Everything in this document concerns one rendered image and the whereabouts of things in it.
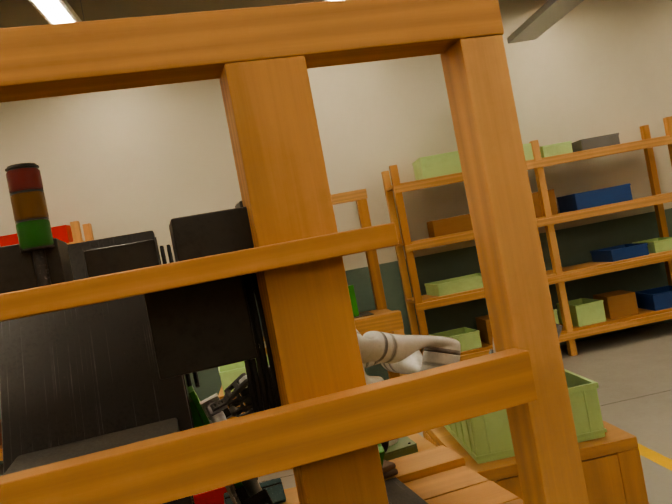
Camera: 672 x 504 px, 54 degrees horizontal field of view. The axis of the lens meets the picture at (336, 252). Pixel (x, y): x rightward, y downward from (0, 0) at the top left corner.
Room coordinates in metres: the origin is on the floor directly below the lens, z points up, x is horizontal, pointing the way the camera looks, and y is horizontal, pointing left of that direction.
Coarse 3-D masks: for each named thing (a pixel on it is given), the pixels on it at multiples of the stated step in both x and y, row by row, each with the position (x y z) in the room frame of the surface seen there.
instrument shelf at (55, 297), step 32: (384, 224) 1.12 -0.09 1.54; (224, 256) 1.05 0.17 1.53; (256, 256) 1.06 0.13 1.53; (288, 256) 1.07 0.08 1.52; (320, 256) 1.09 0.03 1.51; (32, 288) 0.97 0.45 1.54; (64, 288) 0.98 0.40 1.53; (96, 288) 1.00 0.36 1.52; (128, 288) 1.01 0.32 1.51; (160, 288) 1.02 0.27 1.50; (0, 320) 0.96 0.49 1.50
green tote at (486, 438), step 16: (576, 384) 2.17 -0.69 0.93; (592, 384) 2.03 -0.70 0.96; (576, 400) 2.03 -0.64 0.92; (592, 400) 2.04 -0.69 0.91; (480, 416) 2.01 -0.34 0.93; (496, 416) 2.02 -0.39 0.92; (576, 416) 2.03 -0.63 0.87; (592, 416) 2.04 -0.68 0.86; (464, 432) 2.12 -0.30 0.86; (480, 432) 2.01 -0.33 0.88; (496, 432) 2.02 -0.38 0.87; (576, 432) 2.03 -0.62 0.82; (592, 432) 2.03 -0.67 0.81; (464, 448) 2.17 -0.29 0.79; (480, 448) 2.01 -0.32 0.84; (496, 448) 2.01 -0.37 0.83; (512, 448) 2.02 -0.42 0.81
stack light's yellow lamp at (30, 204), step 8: (24, 192) 1.03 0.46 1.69; (32, 192) 1.04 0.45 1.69; (40, 192) 1.05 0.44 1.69; (16, 200) 1.03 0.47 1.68; (24, 200) 1.03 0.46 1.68; (32, 200) 1.04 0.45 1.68; (40, 200) 1.05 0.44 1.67; (16, 208) 1.03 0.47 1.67; (24, 208) 1.03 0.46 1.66; (32, 208) 1.03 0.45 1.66; (40, 208) 1.04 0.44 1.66; (16, 216) 1.03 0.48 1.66; (24, 216) 1.03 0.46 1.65; (32, 216) 1.03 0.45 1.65; (40, 216) 1.04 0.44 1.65; (48, 216) 1.07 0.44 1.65; (16, 224) 1.05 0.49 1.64
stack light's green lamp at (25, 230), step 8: (24, 224) 1.03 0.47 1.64; (32, 224) 1.03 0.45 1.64; (40, 224) 1.04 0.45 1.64; (48, 224) 1.05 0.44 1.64; (24, 232) 1.03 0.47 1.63; (32, 232) 1.03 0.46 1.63; (40, 232) 1.04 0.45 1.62; (48, 232) 1.05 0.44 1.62; (24, 240) 1.03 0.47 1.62; (32, 240) 1.03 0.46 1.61; (40, 240) 1.04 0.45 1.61; (48, 240) 1.05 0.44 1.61; (24, 248) 1.04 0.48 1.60; (32, 248) 1.03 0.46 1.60; (40, 248) 1.04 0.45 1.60
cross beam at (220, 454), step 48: (384, 384) 1.11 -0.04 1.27; (432, 384) 1.12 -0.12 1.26; (480, 384) 1.14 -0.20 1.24; (528, 384) 1.17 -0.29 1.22; (192, 432) 1.03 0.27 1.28; (240, 432) 1.03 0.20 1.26; (288, 432) 1.05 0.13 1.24; (336, 432) 1.07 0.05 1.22; (384, 432) 1.09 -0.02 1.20; (0, 480) 0.96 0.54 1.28; (48, 480) 0.96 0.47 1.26; (96, 480) 0.97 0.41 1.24; (144, 480) 0.99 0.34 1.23; (192, 480) 1.01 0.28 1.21; (240, 480) 1.03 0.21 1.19
